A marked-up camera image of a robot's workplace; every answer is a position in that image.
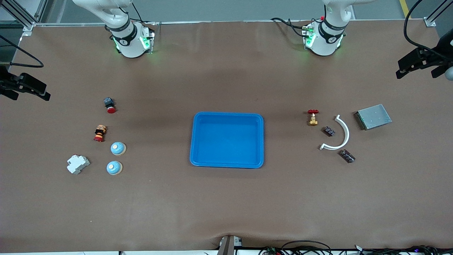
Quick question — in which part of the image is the blue plastic tray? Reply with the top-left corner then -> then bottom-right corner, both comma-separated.
190,112 -> 264,169

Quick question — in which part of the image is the grey metal box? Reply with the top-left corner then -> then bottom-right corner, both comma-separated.
355,104 -> 392,131

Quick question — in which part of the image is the black red push button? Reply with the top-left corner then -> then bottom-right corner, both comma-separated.
103,97 -> 117,114

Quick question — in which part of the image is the red yellow emergency button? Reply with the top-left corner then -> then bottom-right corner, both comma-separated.
93,125 -> 107,142

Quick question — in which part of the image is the white circuit breaker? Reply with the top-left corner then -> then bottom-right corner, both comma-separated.
67,154 -> 91,175

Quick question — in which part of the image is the brown table mat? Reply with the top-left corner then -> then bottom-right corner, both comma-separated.
0,19 -> 453,253

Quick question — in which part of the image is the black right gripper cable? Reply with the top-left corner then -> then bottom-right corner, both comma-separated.
0,35 -> 44,68

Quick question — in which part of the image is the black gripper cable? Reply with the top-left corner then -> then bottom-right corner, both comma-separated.
404,0 -> 453,59
0,35 -> 44,68

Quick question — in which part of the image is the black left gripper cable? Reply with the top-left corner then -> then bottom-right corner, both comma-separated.
404,0 -> 453,59

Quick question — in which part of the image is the aluminium frame post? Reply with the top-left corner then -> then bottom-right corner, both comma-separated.
424,0 -> 453,27
0,0 -> 48,32

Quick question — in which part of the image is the white curved plastic bracket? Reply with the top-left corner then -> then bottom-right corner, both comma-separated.
319,114 -> 350,151

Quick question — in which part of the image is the black arm base cable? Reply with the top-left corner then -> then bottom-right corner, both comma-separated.
271,17 -> 310,39

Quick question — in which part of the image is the black cable bundle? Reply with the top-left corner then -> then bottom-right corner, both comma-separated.
333,245 -> 453,255

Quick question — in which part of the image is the black looped cable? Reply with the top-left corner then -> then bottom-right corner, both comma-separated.
281,240 -> 332,255

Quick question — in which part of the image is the metal table clamp bracket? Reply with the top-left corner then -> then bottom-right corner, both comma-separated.
217,235 -> 243,255

